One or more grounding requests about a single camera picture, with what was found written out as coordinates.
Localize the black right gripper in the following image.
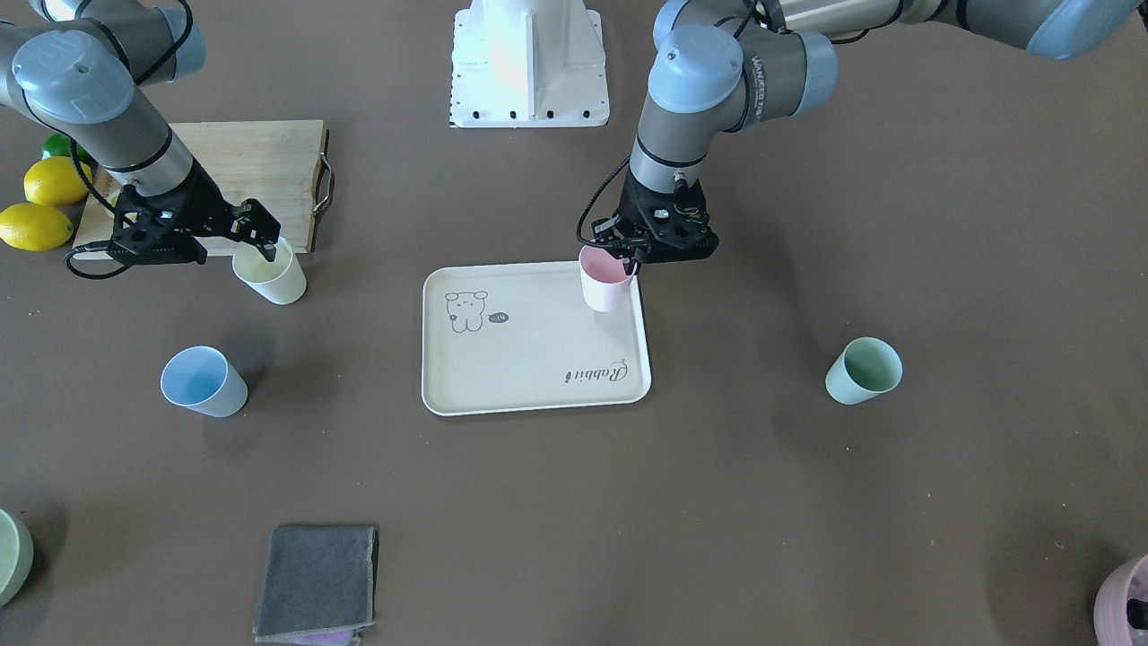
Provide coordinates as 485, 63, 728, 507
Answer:
107, 162, 282, 266

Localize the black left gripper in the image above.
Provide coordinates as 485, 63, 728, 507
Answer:
587, 171, 720, 265

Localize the pale yellow plastic cup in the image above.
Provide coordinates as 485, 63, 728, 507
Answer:
232, 238, 307, 305

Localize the pink plastic cup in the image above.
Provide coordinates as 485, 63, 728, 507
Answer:
577, 246, 634, 312

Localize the green plastic cup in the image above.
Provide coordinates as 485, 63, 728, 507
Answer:
824, 336, 903, 405

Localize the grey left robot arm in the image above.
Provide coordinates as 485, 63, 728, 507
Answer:
579, 1, 1145, 275

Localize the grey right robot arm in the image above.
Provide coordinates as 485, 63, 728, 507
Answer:
3, 1, 282, 268

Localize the cream rabbit tray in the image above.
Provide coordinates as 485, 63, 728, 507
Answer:
422, 260, 652, 417

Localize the wooden cutting board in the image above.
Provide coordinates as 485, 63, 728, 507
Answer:
71, 119, 336, 260

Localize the blue plastic cup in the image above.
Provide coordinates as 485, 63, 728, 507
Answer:
160, 347, 248, 418

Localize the whole lemon near board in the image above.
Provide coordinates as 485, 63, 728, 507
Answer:
23, 156, 90, 207

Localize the green lime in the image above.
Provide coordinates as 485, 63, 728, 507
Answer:
40, 132, 95, 165

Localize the grey folded cloth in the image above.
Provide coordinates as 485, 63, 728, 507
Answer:
253, 526, 377, 645

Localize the green bowl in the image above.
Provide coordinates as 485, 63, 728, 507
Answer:
0, 509, 34, 607

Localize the pink mixing bowl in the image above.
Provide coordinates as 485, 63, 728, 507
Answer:
1093, 557, 1147, 645

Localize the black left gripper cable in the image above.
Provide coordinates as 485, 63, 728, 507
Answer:
576, 154, 633, 248

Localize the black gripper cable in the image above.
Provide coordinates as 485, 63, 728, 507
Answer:
576, 154, 633, 248
63, 148, 135, 281

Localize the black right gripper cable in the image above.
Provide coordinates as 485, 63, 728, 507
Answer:
63, 148, 135, 281

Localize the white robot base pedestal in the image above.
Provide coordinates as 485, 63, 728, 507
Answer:
448, 1, 610, 129

